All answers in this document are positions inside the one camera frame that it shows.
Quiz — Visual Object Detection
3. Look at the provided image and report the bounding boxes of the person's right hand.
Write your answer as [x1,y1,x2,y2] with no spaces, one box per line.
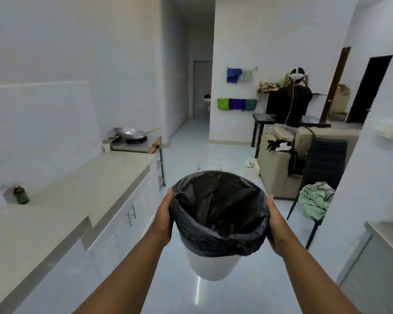
[265,194,295,257]

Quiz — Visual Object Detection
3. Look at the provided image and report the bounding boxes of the person's left hand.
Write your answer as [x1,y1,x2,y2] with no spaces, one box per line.
[150,188,175,248]

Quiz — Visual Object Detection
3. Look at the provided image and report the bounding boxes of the white trash bin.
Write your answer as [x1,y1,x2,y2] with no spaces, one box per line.
[184,245,243,281]

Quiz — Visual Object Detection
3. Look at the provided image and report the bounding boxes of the person's right forearm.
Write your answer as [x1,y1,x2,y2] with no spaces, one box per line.
[277,230,362,314]

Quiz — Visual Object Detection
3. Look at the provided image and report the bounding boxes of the person's left forearm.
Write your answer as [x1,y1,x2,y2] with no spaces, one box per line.
[74,225,166,314]

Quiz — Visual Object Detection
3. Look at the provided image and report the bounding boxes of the white tissue box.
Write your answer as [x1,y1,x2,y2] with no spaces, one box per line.
[244,157,260,178]

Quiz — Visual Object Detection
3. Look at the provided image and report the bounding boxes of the beige sofa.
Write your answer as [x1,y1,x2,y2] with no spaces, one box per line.
[259,126,361,199]

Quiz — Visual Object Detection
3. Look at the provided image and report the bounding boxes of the black trash bag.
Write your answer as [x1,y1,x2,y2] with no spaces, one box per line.
[169,171,270,258]

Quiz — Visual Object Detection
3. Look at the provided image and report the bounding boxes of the gas stove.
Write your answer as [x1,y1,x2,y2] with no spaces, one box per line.
[110,135,162,154]

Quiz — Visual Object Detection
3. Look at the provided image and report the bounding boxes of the clothes pile on sofa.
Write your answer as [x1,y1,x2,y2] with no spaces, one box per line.
[267,123,297,152]

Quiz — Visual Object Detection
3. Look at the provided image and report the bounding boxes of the black chair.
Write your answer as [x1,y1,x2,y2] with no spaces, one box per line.
[286,137,348,250]

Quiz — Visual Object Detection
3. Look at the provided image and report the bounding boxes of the black dining table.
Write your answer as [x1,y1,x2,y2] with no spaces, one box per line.
[251,113,331,147]

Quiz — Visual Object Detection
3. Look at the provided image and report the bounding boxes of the white kitchen cabinet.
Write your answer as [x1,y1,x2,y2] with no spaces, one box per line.
[13,154,166,314]

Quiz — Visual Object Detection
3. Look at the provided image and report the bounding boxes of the green purple hanging cloth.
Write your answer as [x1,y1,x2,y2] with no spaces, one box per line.
[217,98,258,112]

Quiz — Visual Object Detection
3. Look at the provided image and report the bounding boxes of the steel side cabinet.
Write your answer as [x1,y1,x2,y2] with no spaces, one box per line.
[339,222,393,314]

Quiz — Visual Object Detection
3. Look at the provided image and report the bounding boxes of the beige sack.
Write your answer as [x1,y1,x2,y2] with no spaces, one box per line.
[331,84,351,115]

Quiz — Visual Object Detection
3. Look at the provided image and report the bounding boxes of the blue towel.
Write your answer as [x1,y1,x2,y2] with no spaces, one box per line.
[226,68,243,84]

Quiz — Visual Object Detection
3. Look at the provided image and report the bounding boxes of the brown wooden door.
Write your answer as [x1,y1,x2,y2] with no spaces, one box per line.
[320,46,352,124]

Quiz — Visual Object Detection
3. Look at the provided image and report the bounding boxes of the green jar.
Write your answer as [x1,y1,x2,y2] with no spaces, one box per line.
[14,186,30,205]

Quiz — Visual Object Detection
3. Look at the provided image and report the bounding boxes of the metal wok with wooden handle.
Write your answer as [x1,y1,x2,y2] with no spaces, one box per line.
[114,127,162,140]

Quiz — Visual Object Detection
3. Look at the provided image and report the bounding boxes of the cluttered wall shelf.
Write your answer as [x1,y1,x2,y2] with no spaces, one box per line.
[256,72,290,101]

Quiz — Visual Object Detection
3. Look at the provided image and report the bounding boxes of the white wall switch box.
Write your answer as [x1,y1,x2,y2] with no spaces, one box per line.
[373,118,393,140]

